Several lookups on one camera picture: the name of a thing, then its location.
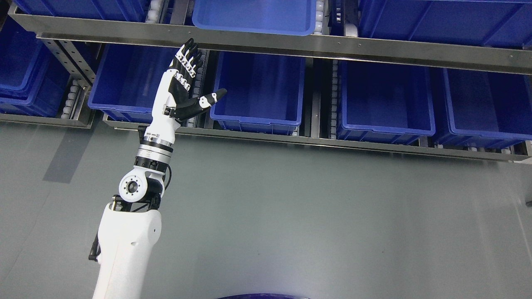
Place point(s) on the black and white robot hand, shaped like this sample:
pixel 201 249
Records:
pixel 173 103

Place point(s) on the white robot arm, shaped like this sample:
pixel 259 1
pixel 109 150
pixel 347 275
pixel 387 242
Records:
pixel 131 224

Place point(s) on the metal shelf rack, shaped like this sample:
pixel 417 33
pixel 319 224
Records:
pixel 60 33

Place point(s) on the blue bin lower left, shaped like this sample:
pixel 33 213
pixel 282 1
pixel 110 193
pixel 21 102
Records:
pixel 127 81

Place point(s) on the blue bin lower centre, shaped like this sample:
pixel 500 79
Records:
pixel 264 93

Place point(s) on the blue bin upper left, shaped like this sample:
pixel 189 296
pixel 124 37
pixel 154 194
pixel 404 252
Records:
pixel 115 10

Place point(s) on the blue bin far left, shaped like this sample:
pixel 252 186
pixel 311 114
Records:
pixel 32 80

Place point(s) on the shallow blue tray bin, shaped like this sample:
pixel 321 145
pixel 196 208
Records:
pixel 285 17

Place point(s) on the blue bin lower right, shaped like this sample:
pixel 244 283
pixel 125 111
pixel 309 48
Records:
pixel 384 103

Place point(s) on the blue bin far right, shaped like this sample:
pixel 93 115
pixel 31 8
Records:
pixel 480 109

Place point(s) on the blue bin upper right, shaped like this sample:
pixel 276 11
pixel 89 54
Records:
pixel 493 23

